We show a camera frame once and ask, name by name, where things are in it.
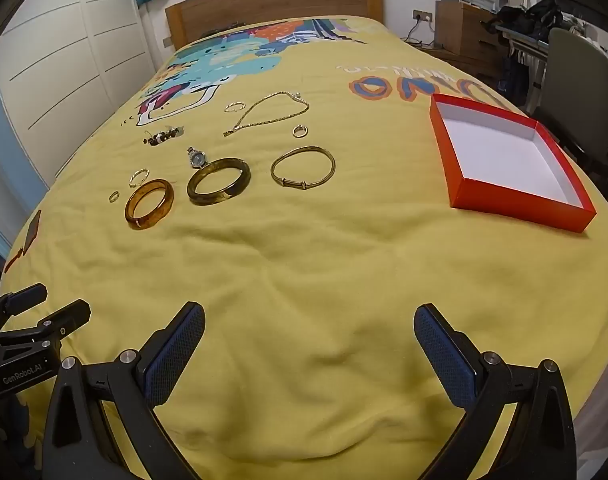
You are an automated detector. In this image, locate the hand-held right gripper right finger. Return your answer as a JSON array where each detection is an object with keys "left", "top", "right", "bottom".
[{"left": 414, "top": 303, "right": 577, "bottom": 480}]

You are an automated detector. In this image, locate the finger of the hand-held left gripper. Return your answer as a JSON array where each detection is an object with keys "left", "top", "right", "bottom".
[
  {"left": 0, "top": 283, "right": 48, "bottom": 333},
  {"left": 0, "top": 299, "right": 92, "bottom": 358}
]

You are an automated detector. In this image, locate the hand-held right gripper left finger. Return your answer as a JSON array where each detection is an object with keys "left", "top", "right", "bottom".
[{"left": 44, "top": 301, "right": 206, "bottom": 480}]

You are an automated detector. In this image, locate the amber orange bangle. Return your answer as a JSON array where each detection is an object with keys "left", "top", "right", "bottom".
[{"left": 124, "top": 179, "right": 175, "bottom": 232}]

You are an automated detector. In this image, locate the dark olive bangle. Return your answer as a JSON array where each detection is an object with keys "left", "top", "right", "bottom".
[{"left": 186, "top": 157, "right": 251, "bottom": 207}]

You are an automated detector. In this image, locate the beaded pearl bracelet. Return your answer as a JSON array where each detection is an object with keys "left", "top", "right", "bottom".
[{"left": 143, "top": 127, "right": 185, "bottom": 147}]

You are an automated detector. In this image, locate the thin gold bangle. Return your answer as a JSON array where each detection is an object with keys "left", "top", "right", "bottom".
[{"left": 270, "top": 145, "right": 337, "bottom": 191}]

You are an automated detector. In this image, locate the red cardboard box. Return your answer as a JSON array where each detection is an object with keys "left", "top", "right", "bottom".
[{"left": 430, "top": 93, "right": 597, "bottom": 234}]

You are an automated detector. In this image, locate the gold chain necklace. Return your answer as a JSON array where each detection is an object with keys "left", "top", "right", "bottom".
[{"left": 223, "top": 91, "right": 310, "bottom": 137}]

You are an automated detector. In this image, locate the yellow printed blanket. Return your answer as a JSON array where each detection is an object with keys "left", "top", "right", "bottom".
[{"left": 0, "top": 15, "right": 608, "bottom": 480}]

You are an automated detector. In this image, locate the white wardrobe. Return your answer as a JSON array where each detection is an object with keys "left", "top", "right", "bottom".
[{"left": 0, "top": 0, "right": 157, "bottom": 196}]

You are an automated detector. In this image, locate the dark blue hanging bag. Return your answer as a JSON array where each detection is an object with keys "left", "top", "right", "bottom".
[{"left": 500, "top": 55, "right": 532, "bottom": 104}]

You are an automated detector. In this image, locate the grey office chair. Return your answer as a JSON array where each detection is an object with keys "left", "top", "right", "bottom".
[{"left": 532, "top": 27, "right": 608, "bottom": 163}]

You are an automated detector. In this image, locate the wooden dresser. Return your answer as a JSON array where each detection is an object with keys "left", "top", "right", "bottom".
[{"left": 435, "top": 1, "right": 509, "bottom": 57}]

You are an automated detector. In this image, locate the black bag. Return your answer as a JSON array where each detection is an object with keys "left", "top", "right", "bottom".
[{"left": 498, "top": 0, "right": 565, "bottom": 37}]

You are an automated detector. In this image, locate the wooden headboard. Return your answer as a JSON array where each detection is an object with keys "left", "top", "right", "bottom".
[{"left": 165, "top": 0, "right": 385, "bottom": 52}]

